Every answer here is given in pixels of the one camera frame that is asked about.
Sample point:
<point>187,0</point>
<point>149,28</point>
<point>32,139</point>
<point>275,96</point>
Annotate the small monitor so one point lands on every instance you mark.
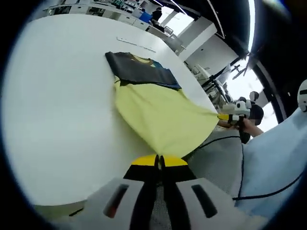
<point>169,31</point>

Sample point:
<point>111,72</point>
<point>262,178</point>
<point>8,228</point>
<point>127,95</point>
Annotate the white template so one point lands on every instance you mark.
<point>134,43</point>

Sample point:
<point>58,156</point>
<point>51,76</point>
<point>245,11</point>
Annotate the white square pillar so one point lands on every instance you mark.
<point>204,38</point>

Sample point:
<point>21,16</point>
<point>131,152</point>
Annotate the black equipment stand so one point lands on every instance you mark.
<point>237,69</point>

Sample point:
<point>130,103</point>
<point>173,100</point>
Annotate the yellow grey blue garment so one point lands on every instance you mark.
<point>156,112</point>

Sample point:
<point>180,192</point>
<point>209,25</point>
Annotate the ceiling light strip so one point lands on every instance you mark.
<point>251,24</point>

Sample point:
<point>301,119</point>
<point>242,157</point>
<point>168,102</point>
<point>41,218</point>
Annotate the person's right hand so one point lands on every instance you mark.
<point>247,125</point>

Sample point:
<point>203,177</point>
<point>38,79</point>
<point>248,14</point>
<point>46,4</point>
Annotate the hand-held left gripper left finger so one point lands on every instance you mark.
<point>129,206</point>

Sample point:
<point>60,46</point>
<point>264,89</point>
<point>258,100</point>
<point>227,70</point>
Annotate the person's grey trousers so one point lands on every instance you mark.
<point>216,165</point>

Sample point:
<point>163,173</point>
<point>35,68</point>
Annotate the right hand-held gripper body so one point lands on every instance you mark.
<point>243,105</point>

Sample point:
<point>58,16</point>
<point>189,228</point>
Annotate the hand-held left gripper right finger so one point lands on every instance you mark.
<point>189,206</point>

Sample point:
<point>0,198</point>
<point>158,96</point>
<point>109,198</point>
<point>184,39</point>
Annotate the white chest-worn device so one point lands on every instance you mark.
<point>302,95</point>

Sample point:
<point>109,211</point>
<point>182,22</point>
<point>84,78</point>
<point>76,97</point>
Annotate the long white cabinet counter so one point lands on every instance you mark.
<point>124,18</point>

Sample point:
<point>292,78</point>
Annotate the grey office chair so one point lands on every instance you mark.
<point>177,44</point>

